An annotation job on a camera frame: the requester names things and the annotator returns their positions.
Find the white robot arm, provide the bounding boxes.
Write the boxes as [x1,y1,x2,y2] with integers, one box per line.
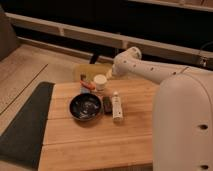
[112,47,213,84]

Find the white ceramic cup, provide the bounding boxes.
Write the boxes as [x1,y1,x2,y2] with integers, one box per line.
[93,74,107,91]

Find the dark ceramic bowl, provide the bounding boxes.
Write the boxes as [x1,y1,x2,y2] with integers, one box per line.
[69,93,102,121]

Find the small dark brown block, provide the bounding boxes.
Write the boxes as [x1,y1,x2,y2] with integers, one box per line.
[102,96,112,114]

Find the white plastic bottle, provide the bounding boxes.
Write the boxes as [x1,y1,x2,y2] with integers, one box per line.
[112,92,123,122]

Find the yellow-green cloth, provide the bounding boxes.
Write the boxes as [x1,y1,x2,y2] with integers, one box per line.
[73,63,112,82]

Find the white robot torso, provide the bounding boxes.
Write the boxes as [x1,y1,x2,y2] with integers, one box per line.
[153,74,213,171]

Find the dark floor mat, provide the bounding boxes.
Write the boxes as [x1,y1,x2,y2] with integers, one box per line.
[0,82,54,169]

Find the white window frame rail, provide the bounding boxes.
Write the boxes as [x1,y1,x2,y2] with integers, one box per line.
[6,13,213,59]

